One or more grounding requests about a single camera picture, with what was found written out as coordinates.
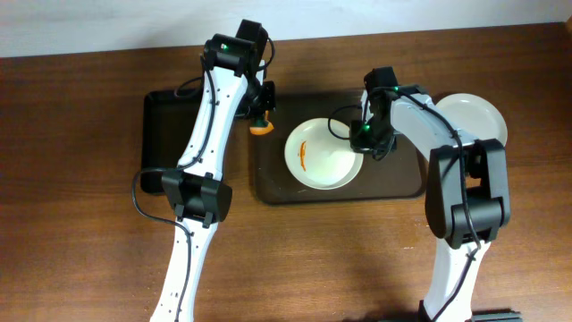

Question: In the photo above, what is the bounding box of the green and orange sponge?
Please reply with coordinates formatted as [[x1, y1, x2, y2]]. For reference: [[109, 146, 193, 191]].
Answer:
[[249, 114, 274, 136]]

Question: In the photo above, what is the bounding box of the white plate with stain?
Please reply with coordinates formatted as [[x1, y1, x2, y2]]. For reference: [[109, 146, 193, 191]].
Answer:
[[436, 93, 508, 146]]

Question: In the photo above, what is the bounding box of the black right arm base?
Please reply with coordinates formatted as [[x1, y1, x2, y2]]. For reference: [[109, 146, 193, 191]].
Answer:
[[415, 303, 523, 322]]

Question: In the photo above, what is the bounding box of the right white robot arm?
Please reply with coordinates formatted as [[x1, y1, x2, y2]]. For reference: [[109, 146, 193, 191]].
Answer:
[[349, 67, 522, 321]]

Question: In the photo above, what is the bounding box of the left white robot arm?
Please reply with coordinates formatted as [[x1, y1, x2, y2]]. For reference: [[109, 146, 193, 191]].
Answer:
[[151, 20, 276, 322]]

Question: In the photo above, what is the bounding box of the small black tray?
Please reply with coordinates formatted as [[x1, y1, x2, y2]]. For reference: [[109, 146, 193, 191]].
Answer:
[[139, 89, 251, 196]]

